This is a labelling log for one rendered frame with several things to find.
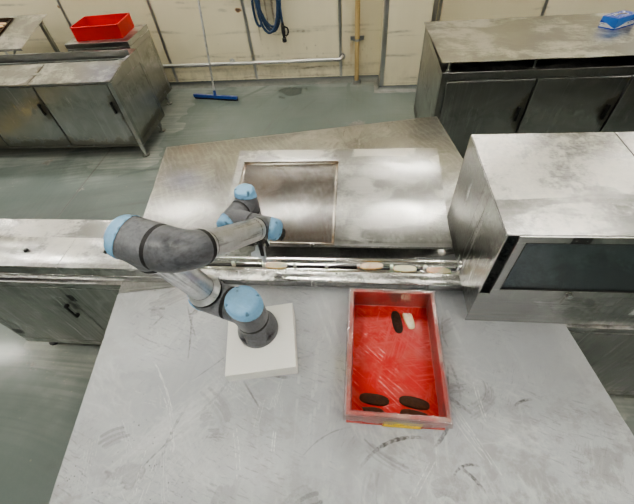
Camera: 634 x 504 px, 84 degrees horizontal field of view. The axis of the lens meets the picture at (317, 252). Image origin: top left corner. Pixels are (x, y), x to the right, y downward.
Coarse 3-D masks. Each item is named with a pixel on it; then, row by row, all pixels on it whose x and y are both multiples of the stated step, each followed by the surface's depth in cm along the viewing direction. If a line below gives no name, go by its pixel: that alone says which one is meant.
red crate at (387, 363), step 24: (360, 312) 142; (384, 312) 141; (408, 312) 140; (360, 336) 135; (384, 336) 135; (408, 336) 134; (360, 360) 129; (384, 360) 129; (408, 360) 128; (432, 360) 127; (360, 384) 124; (384, 384) 123; (408, 384) 122; (432, 384) 122; (360, 408) 118; (384, 408) 118; (408, 408) 117; (432, 408) 117
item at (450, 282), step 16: (208, 272) 156; (224, 272) 155; (240, 272) 155; (256, 272) 154; (272, 272) 154; (288, 272) 153; (304, 272) 152; (320, 272) 152; (336, 272) 151; (352, 272) 150; (368, 272) 150; (384, 288) 148; (400, 288) 147; (416, 288) 146; (432, 288) 145; (448, 288) 144
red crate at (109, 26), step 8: (88, 16) 379; (96, 16) 378; (104, 16) 379; (112, 16) 379; (120, 16) 378; (128, 16) 374; (80, 24) 372; (88, 24) 384; (96, 24) 385; (104, 24) 384; (112, 24) 353; (120, 24) 359; (128, 24) 373; (80, 32) 360; (88, 32) 360; (96, 32) 359; (104, 32) 359; (112, 32) 359; (120, 32) 359; (128, 32) 373; (80, 40) 365; (88, 40) 365
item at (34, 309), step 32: (0, 224) 195; (32, 224) 193; (64, 224) 191; (96, 224) 189; (0, 288) 176; (32, 288) 173; (64, 288) 170; (96, 288) 169; (0, 320) 205; (32, 320) 201; (64, 320) 198; (96, 320) 194; (608, 352) 148; (608, 384) 172
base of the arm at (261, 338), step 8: (272, 320) 129; (264, 328) 124; (272, 328) 128; (240, 336) 129; (248, 336) 125; (256, 336) 124; (264, 336) 126; (272, 336) 128; (248, 344) 127; (256, 344) 127; (264, 344) 128
